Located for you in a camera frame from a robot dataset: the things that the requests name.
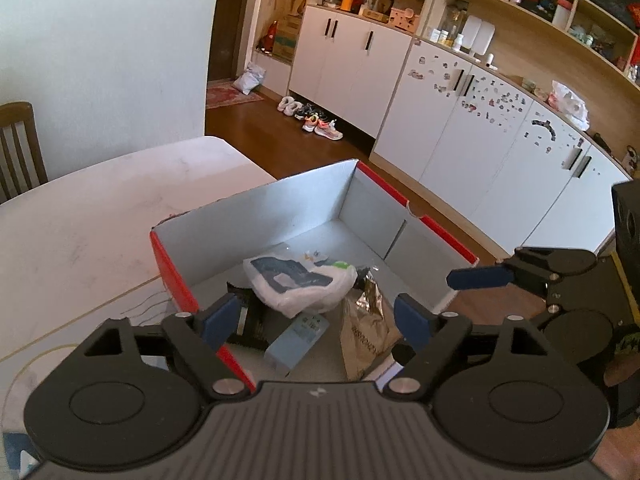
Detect white cutting boards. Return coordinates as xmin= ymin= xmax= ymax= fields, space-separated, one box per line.
xmin=461 ymin=15 xmax=496 ymax=57

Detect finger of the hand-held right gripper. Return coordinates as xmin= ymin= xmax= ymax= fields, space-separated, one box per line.
xmin=446 ymin=246 xmax=601 ymax=307

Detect black packet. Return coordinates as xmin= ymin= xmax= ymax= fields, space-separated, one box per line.
xmin=226 ymin=281 xmax=282 ymax=352

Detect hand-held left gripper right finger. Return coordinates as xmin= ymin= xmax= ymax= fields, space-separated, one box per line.
xmin=377 ymin=292 xmax=557 ymax=403

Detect white bag with dark print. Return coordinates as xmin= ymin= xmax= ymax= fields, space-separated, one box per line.
xmin=243 ymin=255 xmax=359 ymax=319

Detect red cardboard box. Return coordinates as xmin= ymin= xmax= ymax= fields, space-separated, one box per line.
xmin=150 ymin=159 xmax=479 ymax=392

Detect white marble desktop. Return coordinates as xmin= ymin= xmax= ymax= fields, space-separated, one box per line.
xmin=0 ymin=136 xmax=278 ymax=480

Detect white wall cabinet unit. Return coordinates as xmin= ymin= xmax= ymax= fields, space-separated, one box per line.
xmin=255 ymin=0 xmax=640 ymax=263

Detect white plastic bag on counter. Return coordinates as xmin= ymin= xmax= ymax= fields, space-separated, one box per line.
xmin=549 ymin=80 xmax=591 ymax=132

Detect dark entrance door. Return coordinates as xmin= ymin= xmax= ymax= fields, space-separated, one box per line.
xmin=207 ymin=0 xmax=252 ymax=84

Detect light blue small box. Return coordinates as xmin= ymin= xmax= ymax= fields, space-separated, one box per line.
xmin=263 ymin=311 xmax=329 ymax=377

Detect red patterned rug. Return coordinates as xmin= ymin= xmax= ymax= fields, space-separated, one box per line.
xmin=205 ymin=82 xmax=266 ymax=110

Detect cardboard box on shelf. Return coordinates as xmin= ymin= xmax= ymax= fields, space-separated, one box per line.
xmin=272 ymin=15 xmax=302 ymax=64

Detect row of shoes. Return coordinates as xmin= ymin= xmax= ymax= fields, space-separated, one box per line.
xmin=277 ymin=96 xmax=345 ymax=141

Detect wooden chair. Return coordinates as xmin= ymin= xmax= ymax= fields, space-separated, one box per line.
xmin=0 ymin=102 xmax=49 ymax=206

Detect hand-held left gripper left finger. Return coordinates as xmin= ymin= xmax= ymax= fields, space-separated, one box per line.
xmin=80 ymin=291 xmax=257 ymax=403

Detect black speaker box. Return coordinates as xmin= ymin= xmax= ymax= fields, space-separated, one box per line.
xmin=611 ymin=179 xmax=640 ymax=261

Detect light blue bag on floor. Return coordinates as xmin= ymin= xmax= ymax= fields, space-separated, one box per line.
xmin=233 ymin=62 xmax=266 ymax=96

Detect brown foil bag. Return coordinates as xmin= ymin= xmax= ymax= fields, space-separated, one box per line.
xmin=340 ymin=270 xmax=402 ymax=382

